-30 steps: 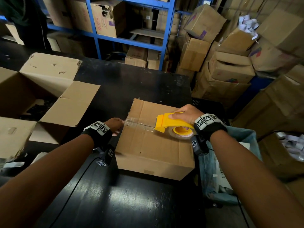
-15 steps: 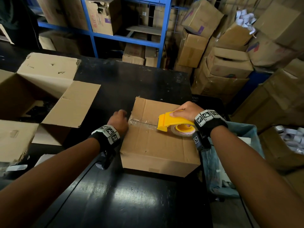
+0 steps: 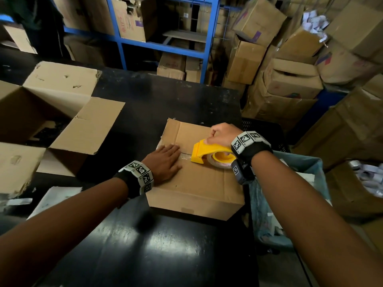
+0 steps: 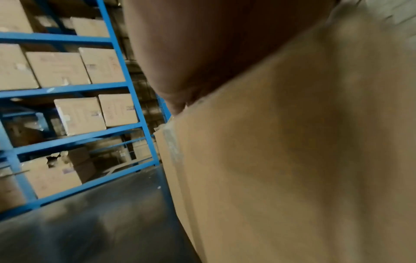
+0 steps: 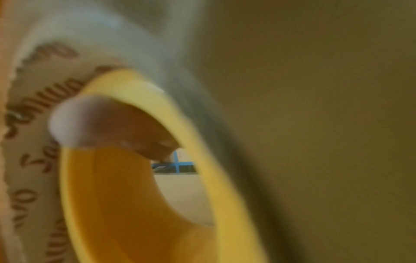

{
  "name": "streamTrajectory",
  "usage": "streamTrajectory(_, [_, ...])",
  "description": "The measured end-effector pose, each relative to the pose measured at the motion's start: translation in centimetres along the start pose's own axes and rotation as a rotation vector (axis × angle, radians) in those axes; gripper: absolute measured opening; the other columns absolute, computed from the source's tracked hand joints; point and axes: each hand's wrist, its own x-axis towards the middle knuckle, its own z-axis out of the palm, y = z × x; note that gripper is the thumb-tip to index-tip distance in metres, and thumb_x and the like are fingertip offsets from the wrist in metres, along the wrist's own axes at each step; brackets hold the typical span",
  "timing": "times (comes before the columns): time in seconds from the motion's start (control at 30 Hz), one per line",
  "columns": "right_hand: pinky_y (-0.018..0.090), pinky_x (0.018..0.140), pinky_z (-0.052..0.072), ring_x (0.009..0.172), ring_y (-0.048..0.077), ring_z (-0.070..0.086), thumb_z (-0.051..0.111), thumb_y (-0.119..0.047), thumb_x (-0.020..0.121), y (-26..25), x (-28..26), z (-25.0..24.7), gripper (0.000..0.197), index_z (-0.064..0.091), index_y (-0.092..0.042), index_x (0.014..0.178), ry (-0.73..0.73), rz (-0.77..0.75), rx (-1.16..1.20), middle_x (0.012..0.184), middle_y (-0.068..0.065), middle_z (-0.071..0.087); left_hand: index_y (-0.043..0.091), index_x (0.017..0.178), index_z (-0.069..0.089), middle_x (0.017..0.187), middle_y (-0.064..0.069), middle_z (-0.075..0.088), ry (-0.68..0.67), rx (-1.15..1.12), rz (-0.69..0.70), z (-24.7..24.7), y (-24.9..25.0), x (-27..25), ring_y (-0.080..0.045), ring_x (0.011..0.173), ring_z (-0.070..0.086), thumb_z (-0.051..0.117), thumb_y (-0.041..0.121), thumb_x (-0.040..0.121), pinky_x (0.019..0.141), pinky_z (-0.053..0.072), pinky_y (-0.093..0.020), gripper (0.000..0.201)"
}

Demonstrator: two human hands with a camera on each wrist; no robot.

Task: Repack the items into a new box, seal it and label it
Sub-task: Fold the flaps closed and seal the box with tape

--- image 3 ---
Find person's right hand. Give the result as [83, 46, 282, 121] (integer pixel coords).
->
[205, 122, 243, 149]

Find person's left hand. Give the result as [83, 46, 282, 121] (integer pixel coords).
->
[141, 144, 182, 186]

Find yellow tape dispenser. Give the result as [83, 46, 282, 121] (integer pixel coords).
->
[190, 139, 237, 170]

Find clear tape roll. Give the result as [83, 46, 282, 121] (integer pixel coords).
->
[206, 151, 237, 170]

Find small cardboard box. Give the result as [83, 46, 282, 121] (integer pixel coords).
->
[146, 118, 246, 222]

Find worn taped cardboard box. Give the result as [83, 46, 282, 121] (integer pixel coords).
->
[0, 61, 126, 198]

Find stack of white label sheets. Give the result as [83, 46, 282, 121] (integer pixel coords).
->
[27, 186, 83, 221]

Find person's right forearm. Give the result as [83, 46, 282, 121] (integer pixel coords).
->
[251, 151, 383, 287]

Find person's left forearm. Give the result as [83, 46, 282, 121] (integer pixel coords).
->
[0, 177, 129, 287]

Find black white marker wristband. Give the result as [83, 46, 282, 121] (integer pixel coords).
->
[113, 160, 154, 200]
[231, 130, 273, 165]

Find black plastic crate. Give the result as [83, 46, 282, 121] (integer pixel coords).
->
[241, 118, 290, 153]

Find pile of brown cartons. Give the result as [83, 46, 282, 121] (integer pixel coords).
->
[221, 0, 383, 171]

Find blue waste bin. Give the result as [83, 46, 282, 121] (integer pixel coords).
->
[248, 151, 332, 252]

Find blue metal beam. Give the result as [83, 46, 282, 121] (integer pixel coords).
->
[286, 89, 348, 146]

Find grey stool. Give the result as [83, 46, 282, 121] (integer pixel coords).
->
[162, 29, 207, 46]

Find carton holding paper rolls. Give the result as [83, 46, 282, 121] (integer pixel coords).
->
[324, 159, 383, 219]

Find heap of white paper rolls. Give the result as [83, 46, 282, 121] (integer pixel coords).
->
[348, 159, 383, 198]
[301, 9, 330, 43]

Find shelved brown cartons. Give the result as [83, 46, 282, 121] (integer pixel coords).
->
[0, 0, 216, 84]

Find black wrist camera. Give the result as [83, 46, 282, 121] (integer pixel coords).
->
[231, 159, 256, 186]

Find black camera cable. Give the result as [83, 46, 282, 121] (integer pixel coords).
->
[292, 245, 314, 287]

